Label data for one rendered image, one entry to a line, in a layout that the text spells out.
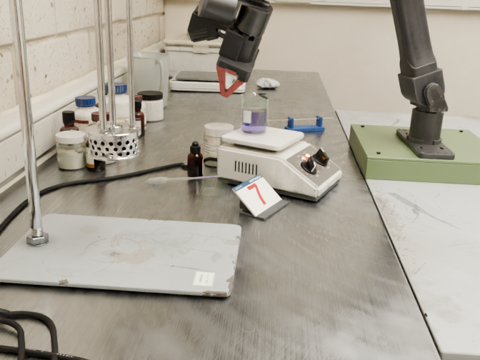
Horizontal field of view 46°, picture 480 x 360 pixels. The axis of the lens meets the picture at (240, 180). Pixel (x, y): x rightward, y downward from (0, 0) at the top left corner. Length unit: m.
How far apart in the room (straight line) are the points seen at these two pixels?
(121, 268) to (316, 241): 0.28
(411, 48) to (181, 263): 0.64
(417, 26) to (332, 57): 1.40
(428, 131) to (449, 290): 0.50
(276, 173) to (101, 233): 0.33
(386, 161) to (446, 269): 0.36
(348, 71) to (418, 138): 1.38
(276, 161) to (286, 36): 1.58
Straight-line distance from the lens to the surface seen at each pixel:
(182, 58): 2.18
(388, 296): 0.71
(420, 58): 1.15
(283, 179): 0.97
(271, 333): 0.61
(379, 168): 1.11
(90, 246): 0.78
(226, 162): 1.01
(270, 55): 2.51
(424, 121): 1.18
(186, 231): 0.81
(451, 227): 0.94
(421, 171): 1.13
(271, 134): 1.04
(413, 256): 0.82
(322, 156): 1.03
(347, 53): 2.53
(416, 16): 1.14
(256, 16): 1.02
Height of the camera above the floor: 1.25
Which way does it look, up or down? 19 degrees down
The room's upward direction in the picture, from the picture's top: 2 degrees clockwise
